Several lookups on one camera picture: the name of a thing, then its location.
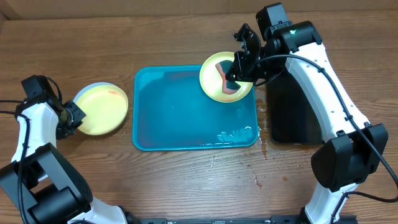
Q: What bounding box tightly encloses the pink green sponge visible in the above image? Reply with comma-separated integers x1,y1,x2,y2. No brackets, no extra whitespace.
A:
215,60,241,95

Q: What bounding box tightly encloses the yellow-green plate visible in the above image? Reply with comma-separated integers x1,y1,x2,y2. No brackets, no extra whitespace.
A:
74,84,129,136
199,52,252,103

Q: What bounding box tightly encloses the light blue plate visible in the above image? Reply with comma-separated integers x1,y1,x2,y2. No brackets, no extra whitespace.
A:
73,82,113,102

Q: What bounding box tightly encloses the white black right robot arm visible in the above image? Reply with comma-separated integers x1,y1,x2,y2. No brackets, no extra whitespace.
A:
225,3,388,223

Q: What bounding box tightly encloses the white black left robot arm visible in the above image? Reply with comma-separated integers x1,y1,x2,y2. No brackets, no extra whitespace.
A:
1,75,139,224

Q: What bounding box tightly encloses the black plastic tray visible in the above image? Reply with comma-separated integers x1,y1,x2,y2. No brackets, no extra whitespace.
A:
268,70,324,145

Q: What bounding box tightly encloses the teal plastic tray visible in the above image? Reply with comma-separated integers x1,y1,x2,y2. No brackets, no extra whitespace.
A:
132,65,259,151

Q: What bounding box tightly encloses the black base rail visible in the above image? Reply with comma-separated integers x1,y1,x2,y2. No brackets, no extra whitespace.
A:
81,214,358,224

